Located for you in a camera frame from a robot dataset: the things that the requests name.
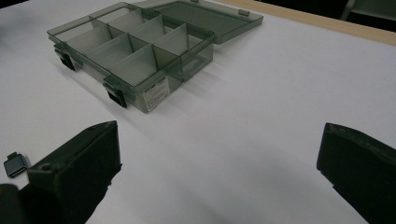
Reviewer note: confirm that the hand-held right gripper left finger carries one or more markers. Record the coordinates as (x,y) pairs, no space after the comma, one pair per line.
(77,168)

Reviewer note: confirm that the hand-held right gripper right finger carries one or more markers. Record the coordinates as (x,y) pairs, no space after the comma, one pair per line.
(361,168)

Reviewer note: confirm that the small grey adapter plug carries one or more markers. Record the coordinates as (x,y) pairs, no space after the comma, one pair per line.
(15,165)

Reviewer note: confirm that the translucent grey compartment organizer box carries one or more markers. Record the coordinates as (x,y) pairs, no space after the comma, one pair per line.
(140,56)

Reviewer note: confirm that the grey chair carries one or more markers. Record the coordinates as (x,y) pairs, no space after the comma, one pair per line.
(370,9)

